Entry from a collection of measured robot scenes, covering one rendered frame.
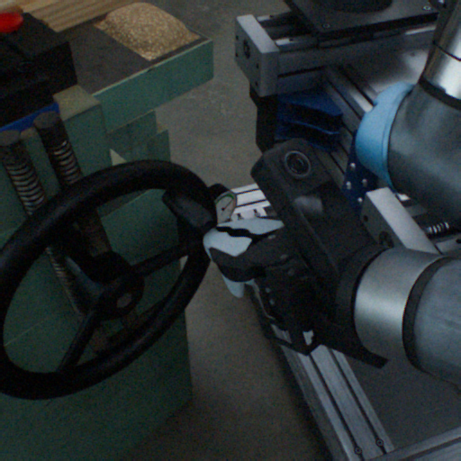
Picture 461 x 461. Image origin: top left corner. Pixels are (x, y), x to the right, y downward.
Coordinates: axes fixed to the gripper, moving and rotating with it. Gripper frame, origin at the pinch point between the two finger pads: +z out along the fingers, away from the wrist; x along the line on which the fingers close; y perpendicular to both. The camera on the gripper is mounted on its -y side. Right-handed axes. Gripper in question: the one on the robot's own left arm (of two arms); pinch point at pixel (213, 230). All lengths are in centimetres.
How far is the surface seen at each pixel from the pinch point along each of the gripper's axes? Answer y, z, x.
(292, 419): 73, 48, 29
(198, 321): 55, 78, 30
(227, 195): 7.5, 25.3, 18.2
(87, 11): -23.1, 32.5, 10.7
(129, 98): -11.8, 20.9, 6.5
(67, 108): -14.6, 9.3, -5.4
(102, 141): -10.2, 10.4, -3.0
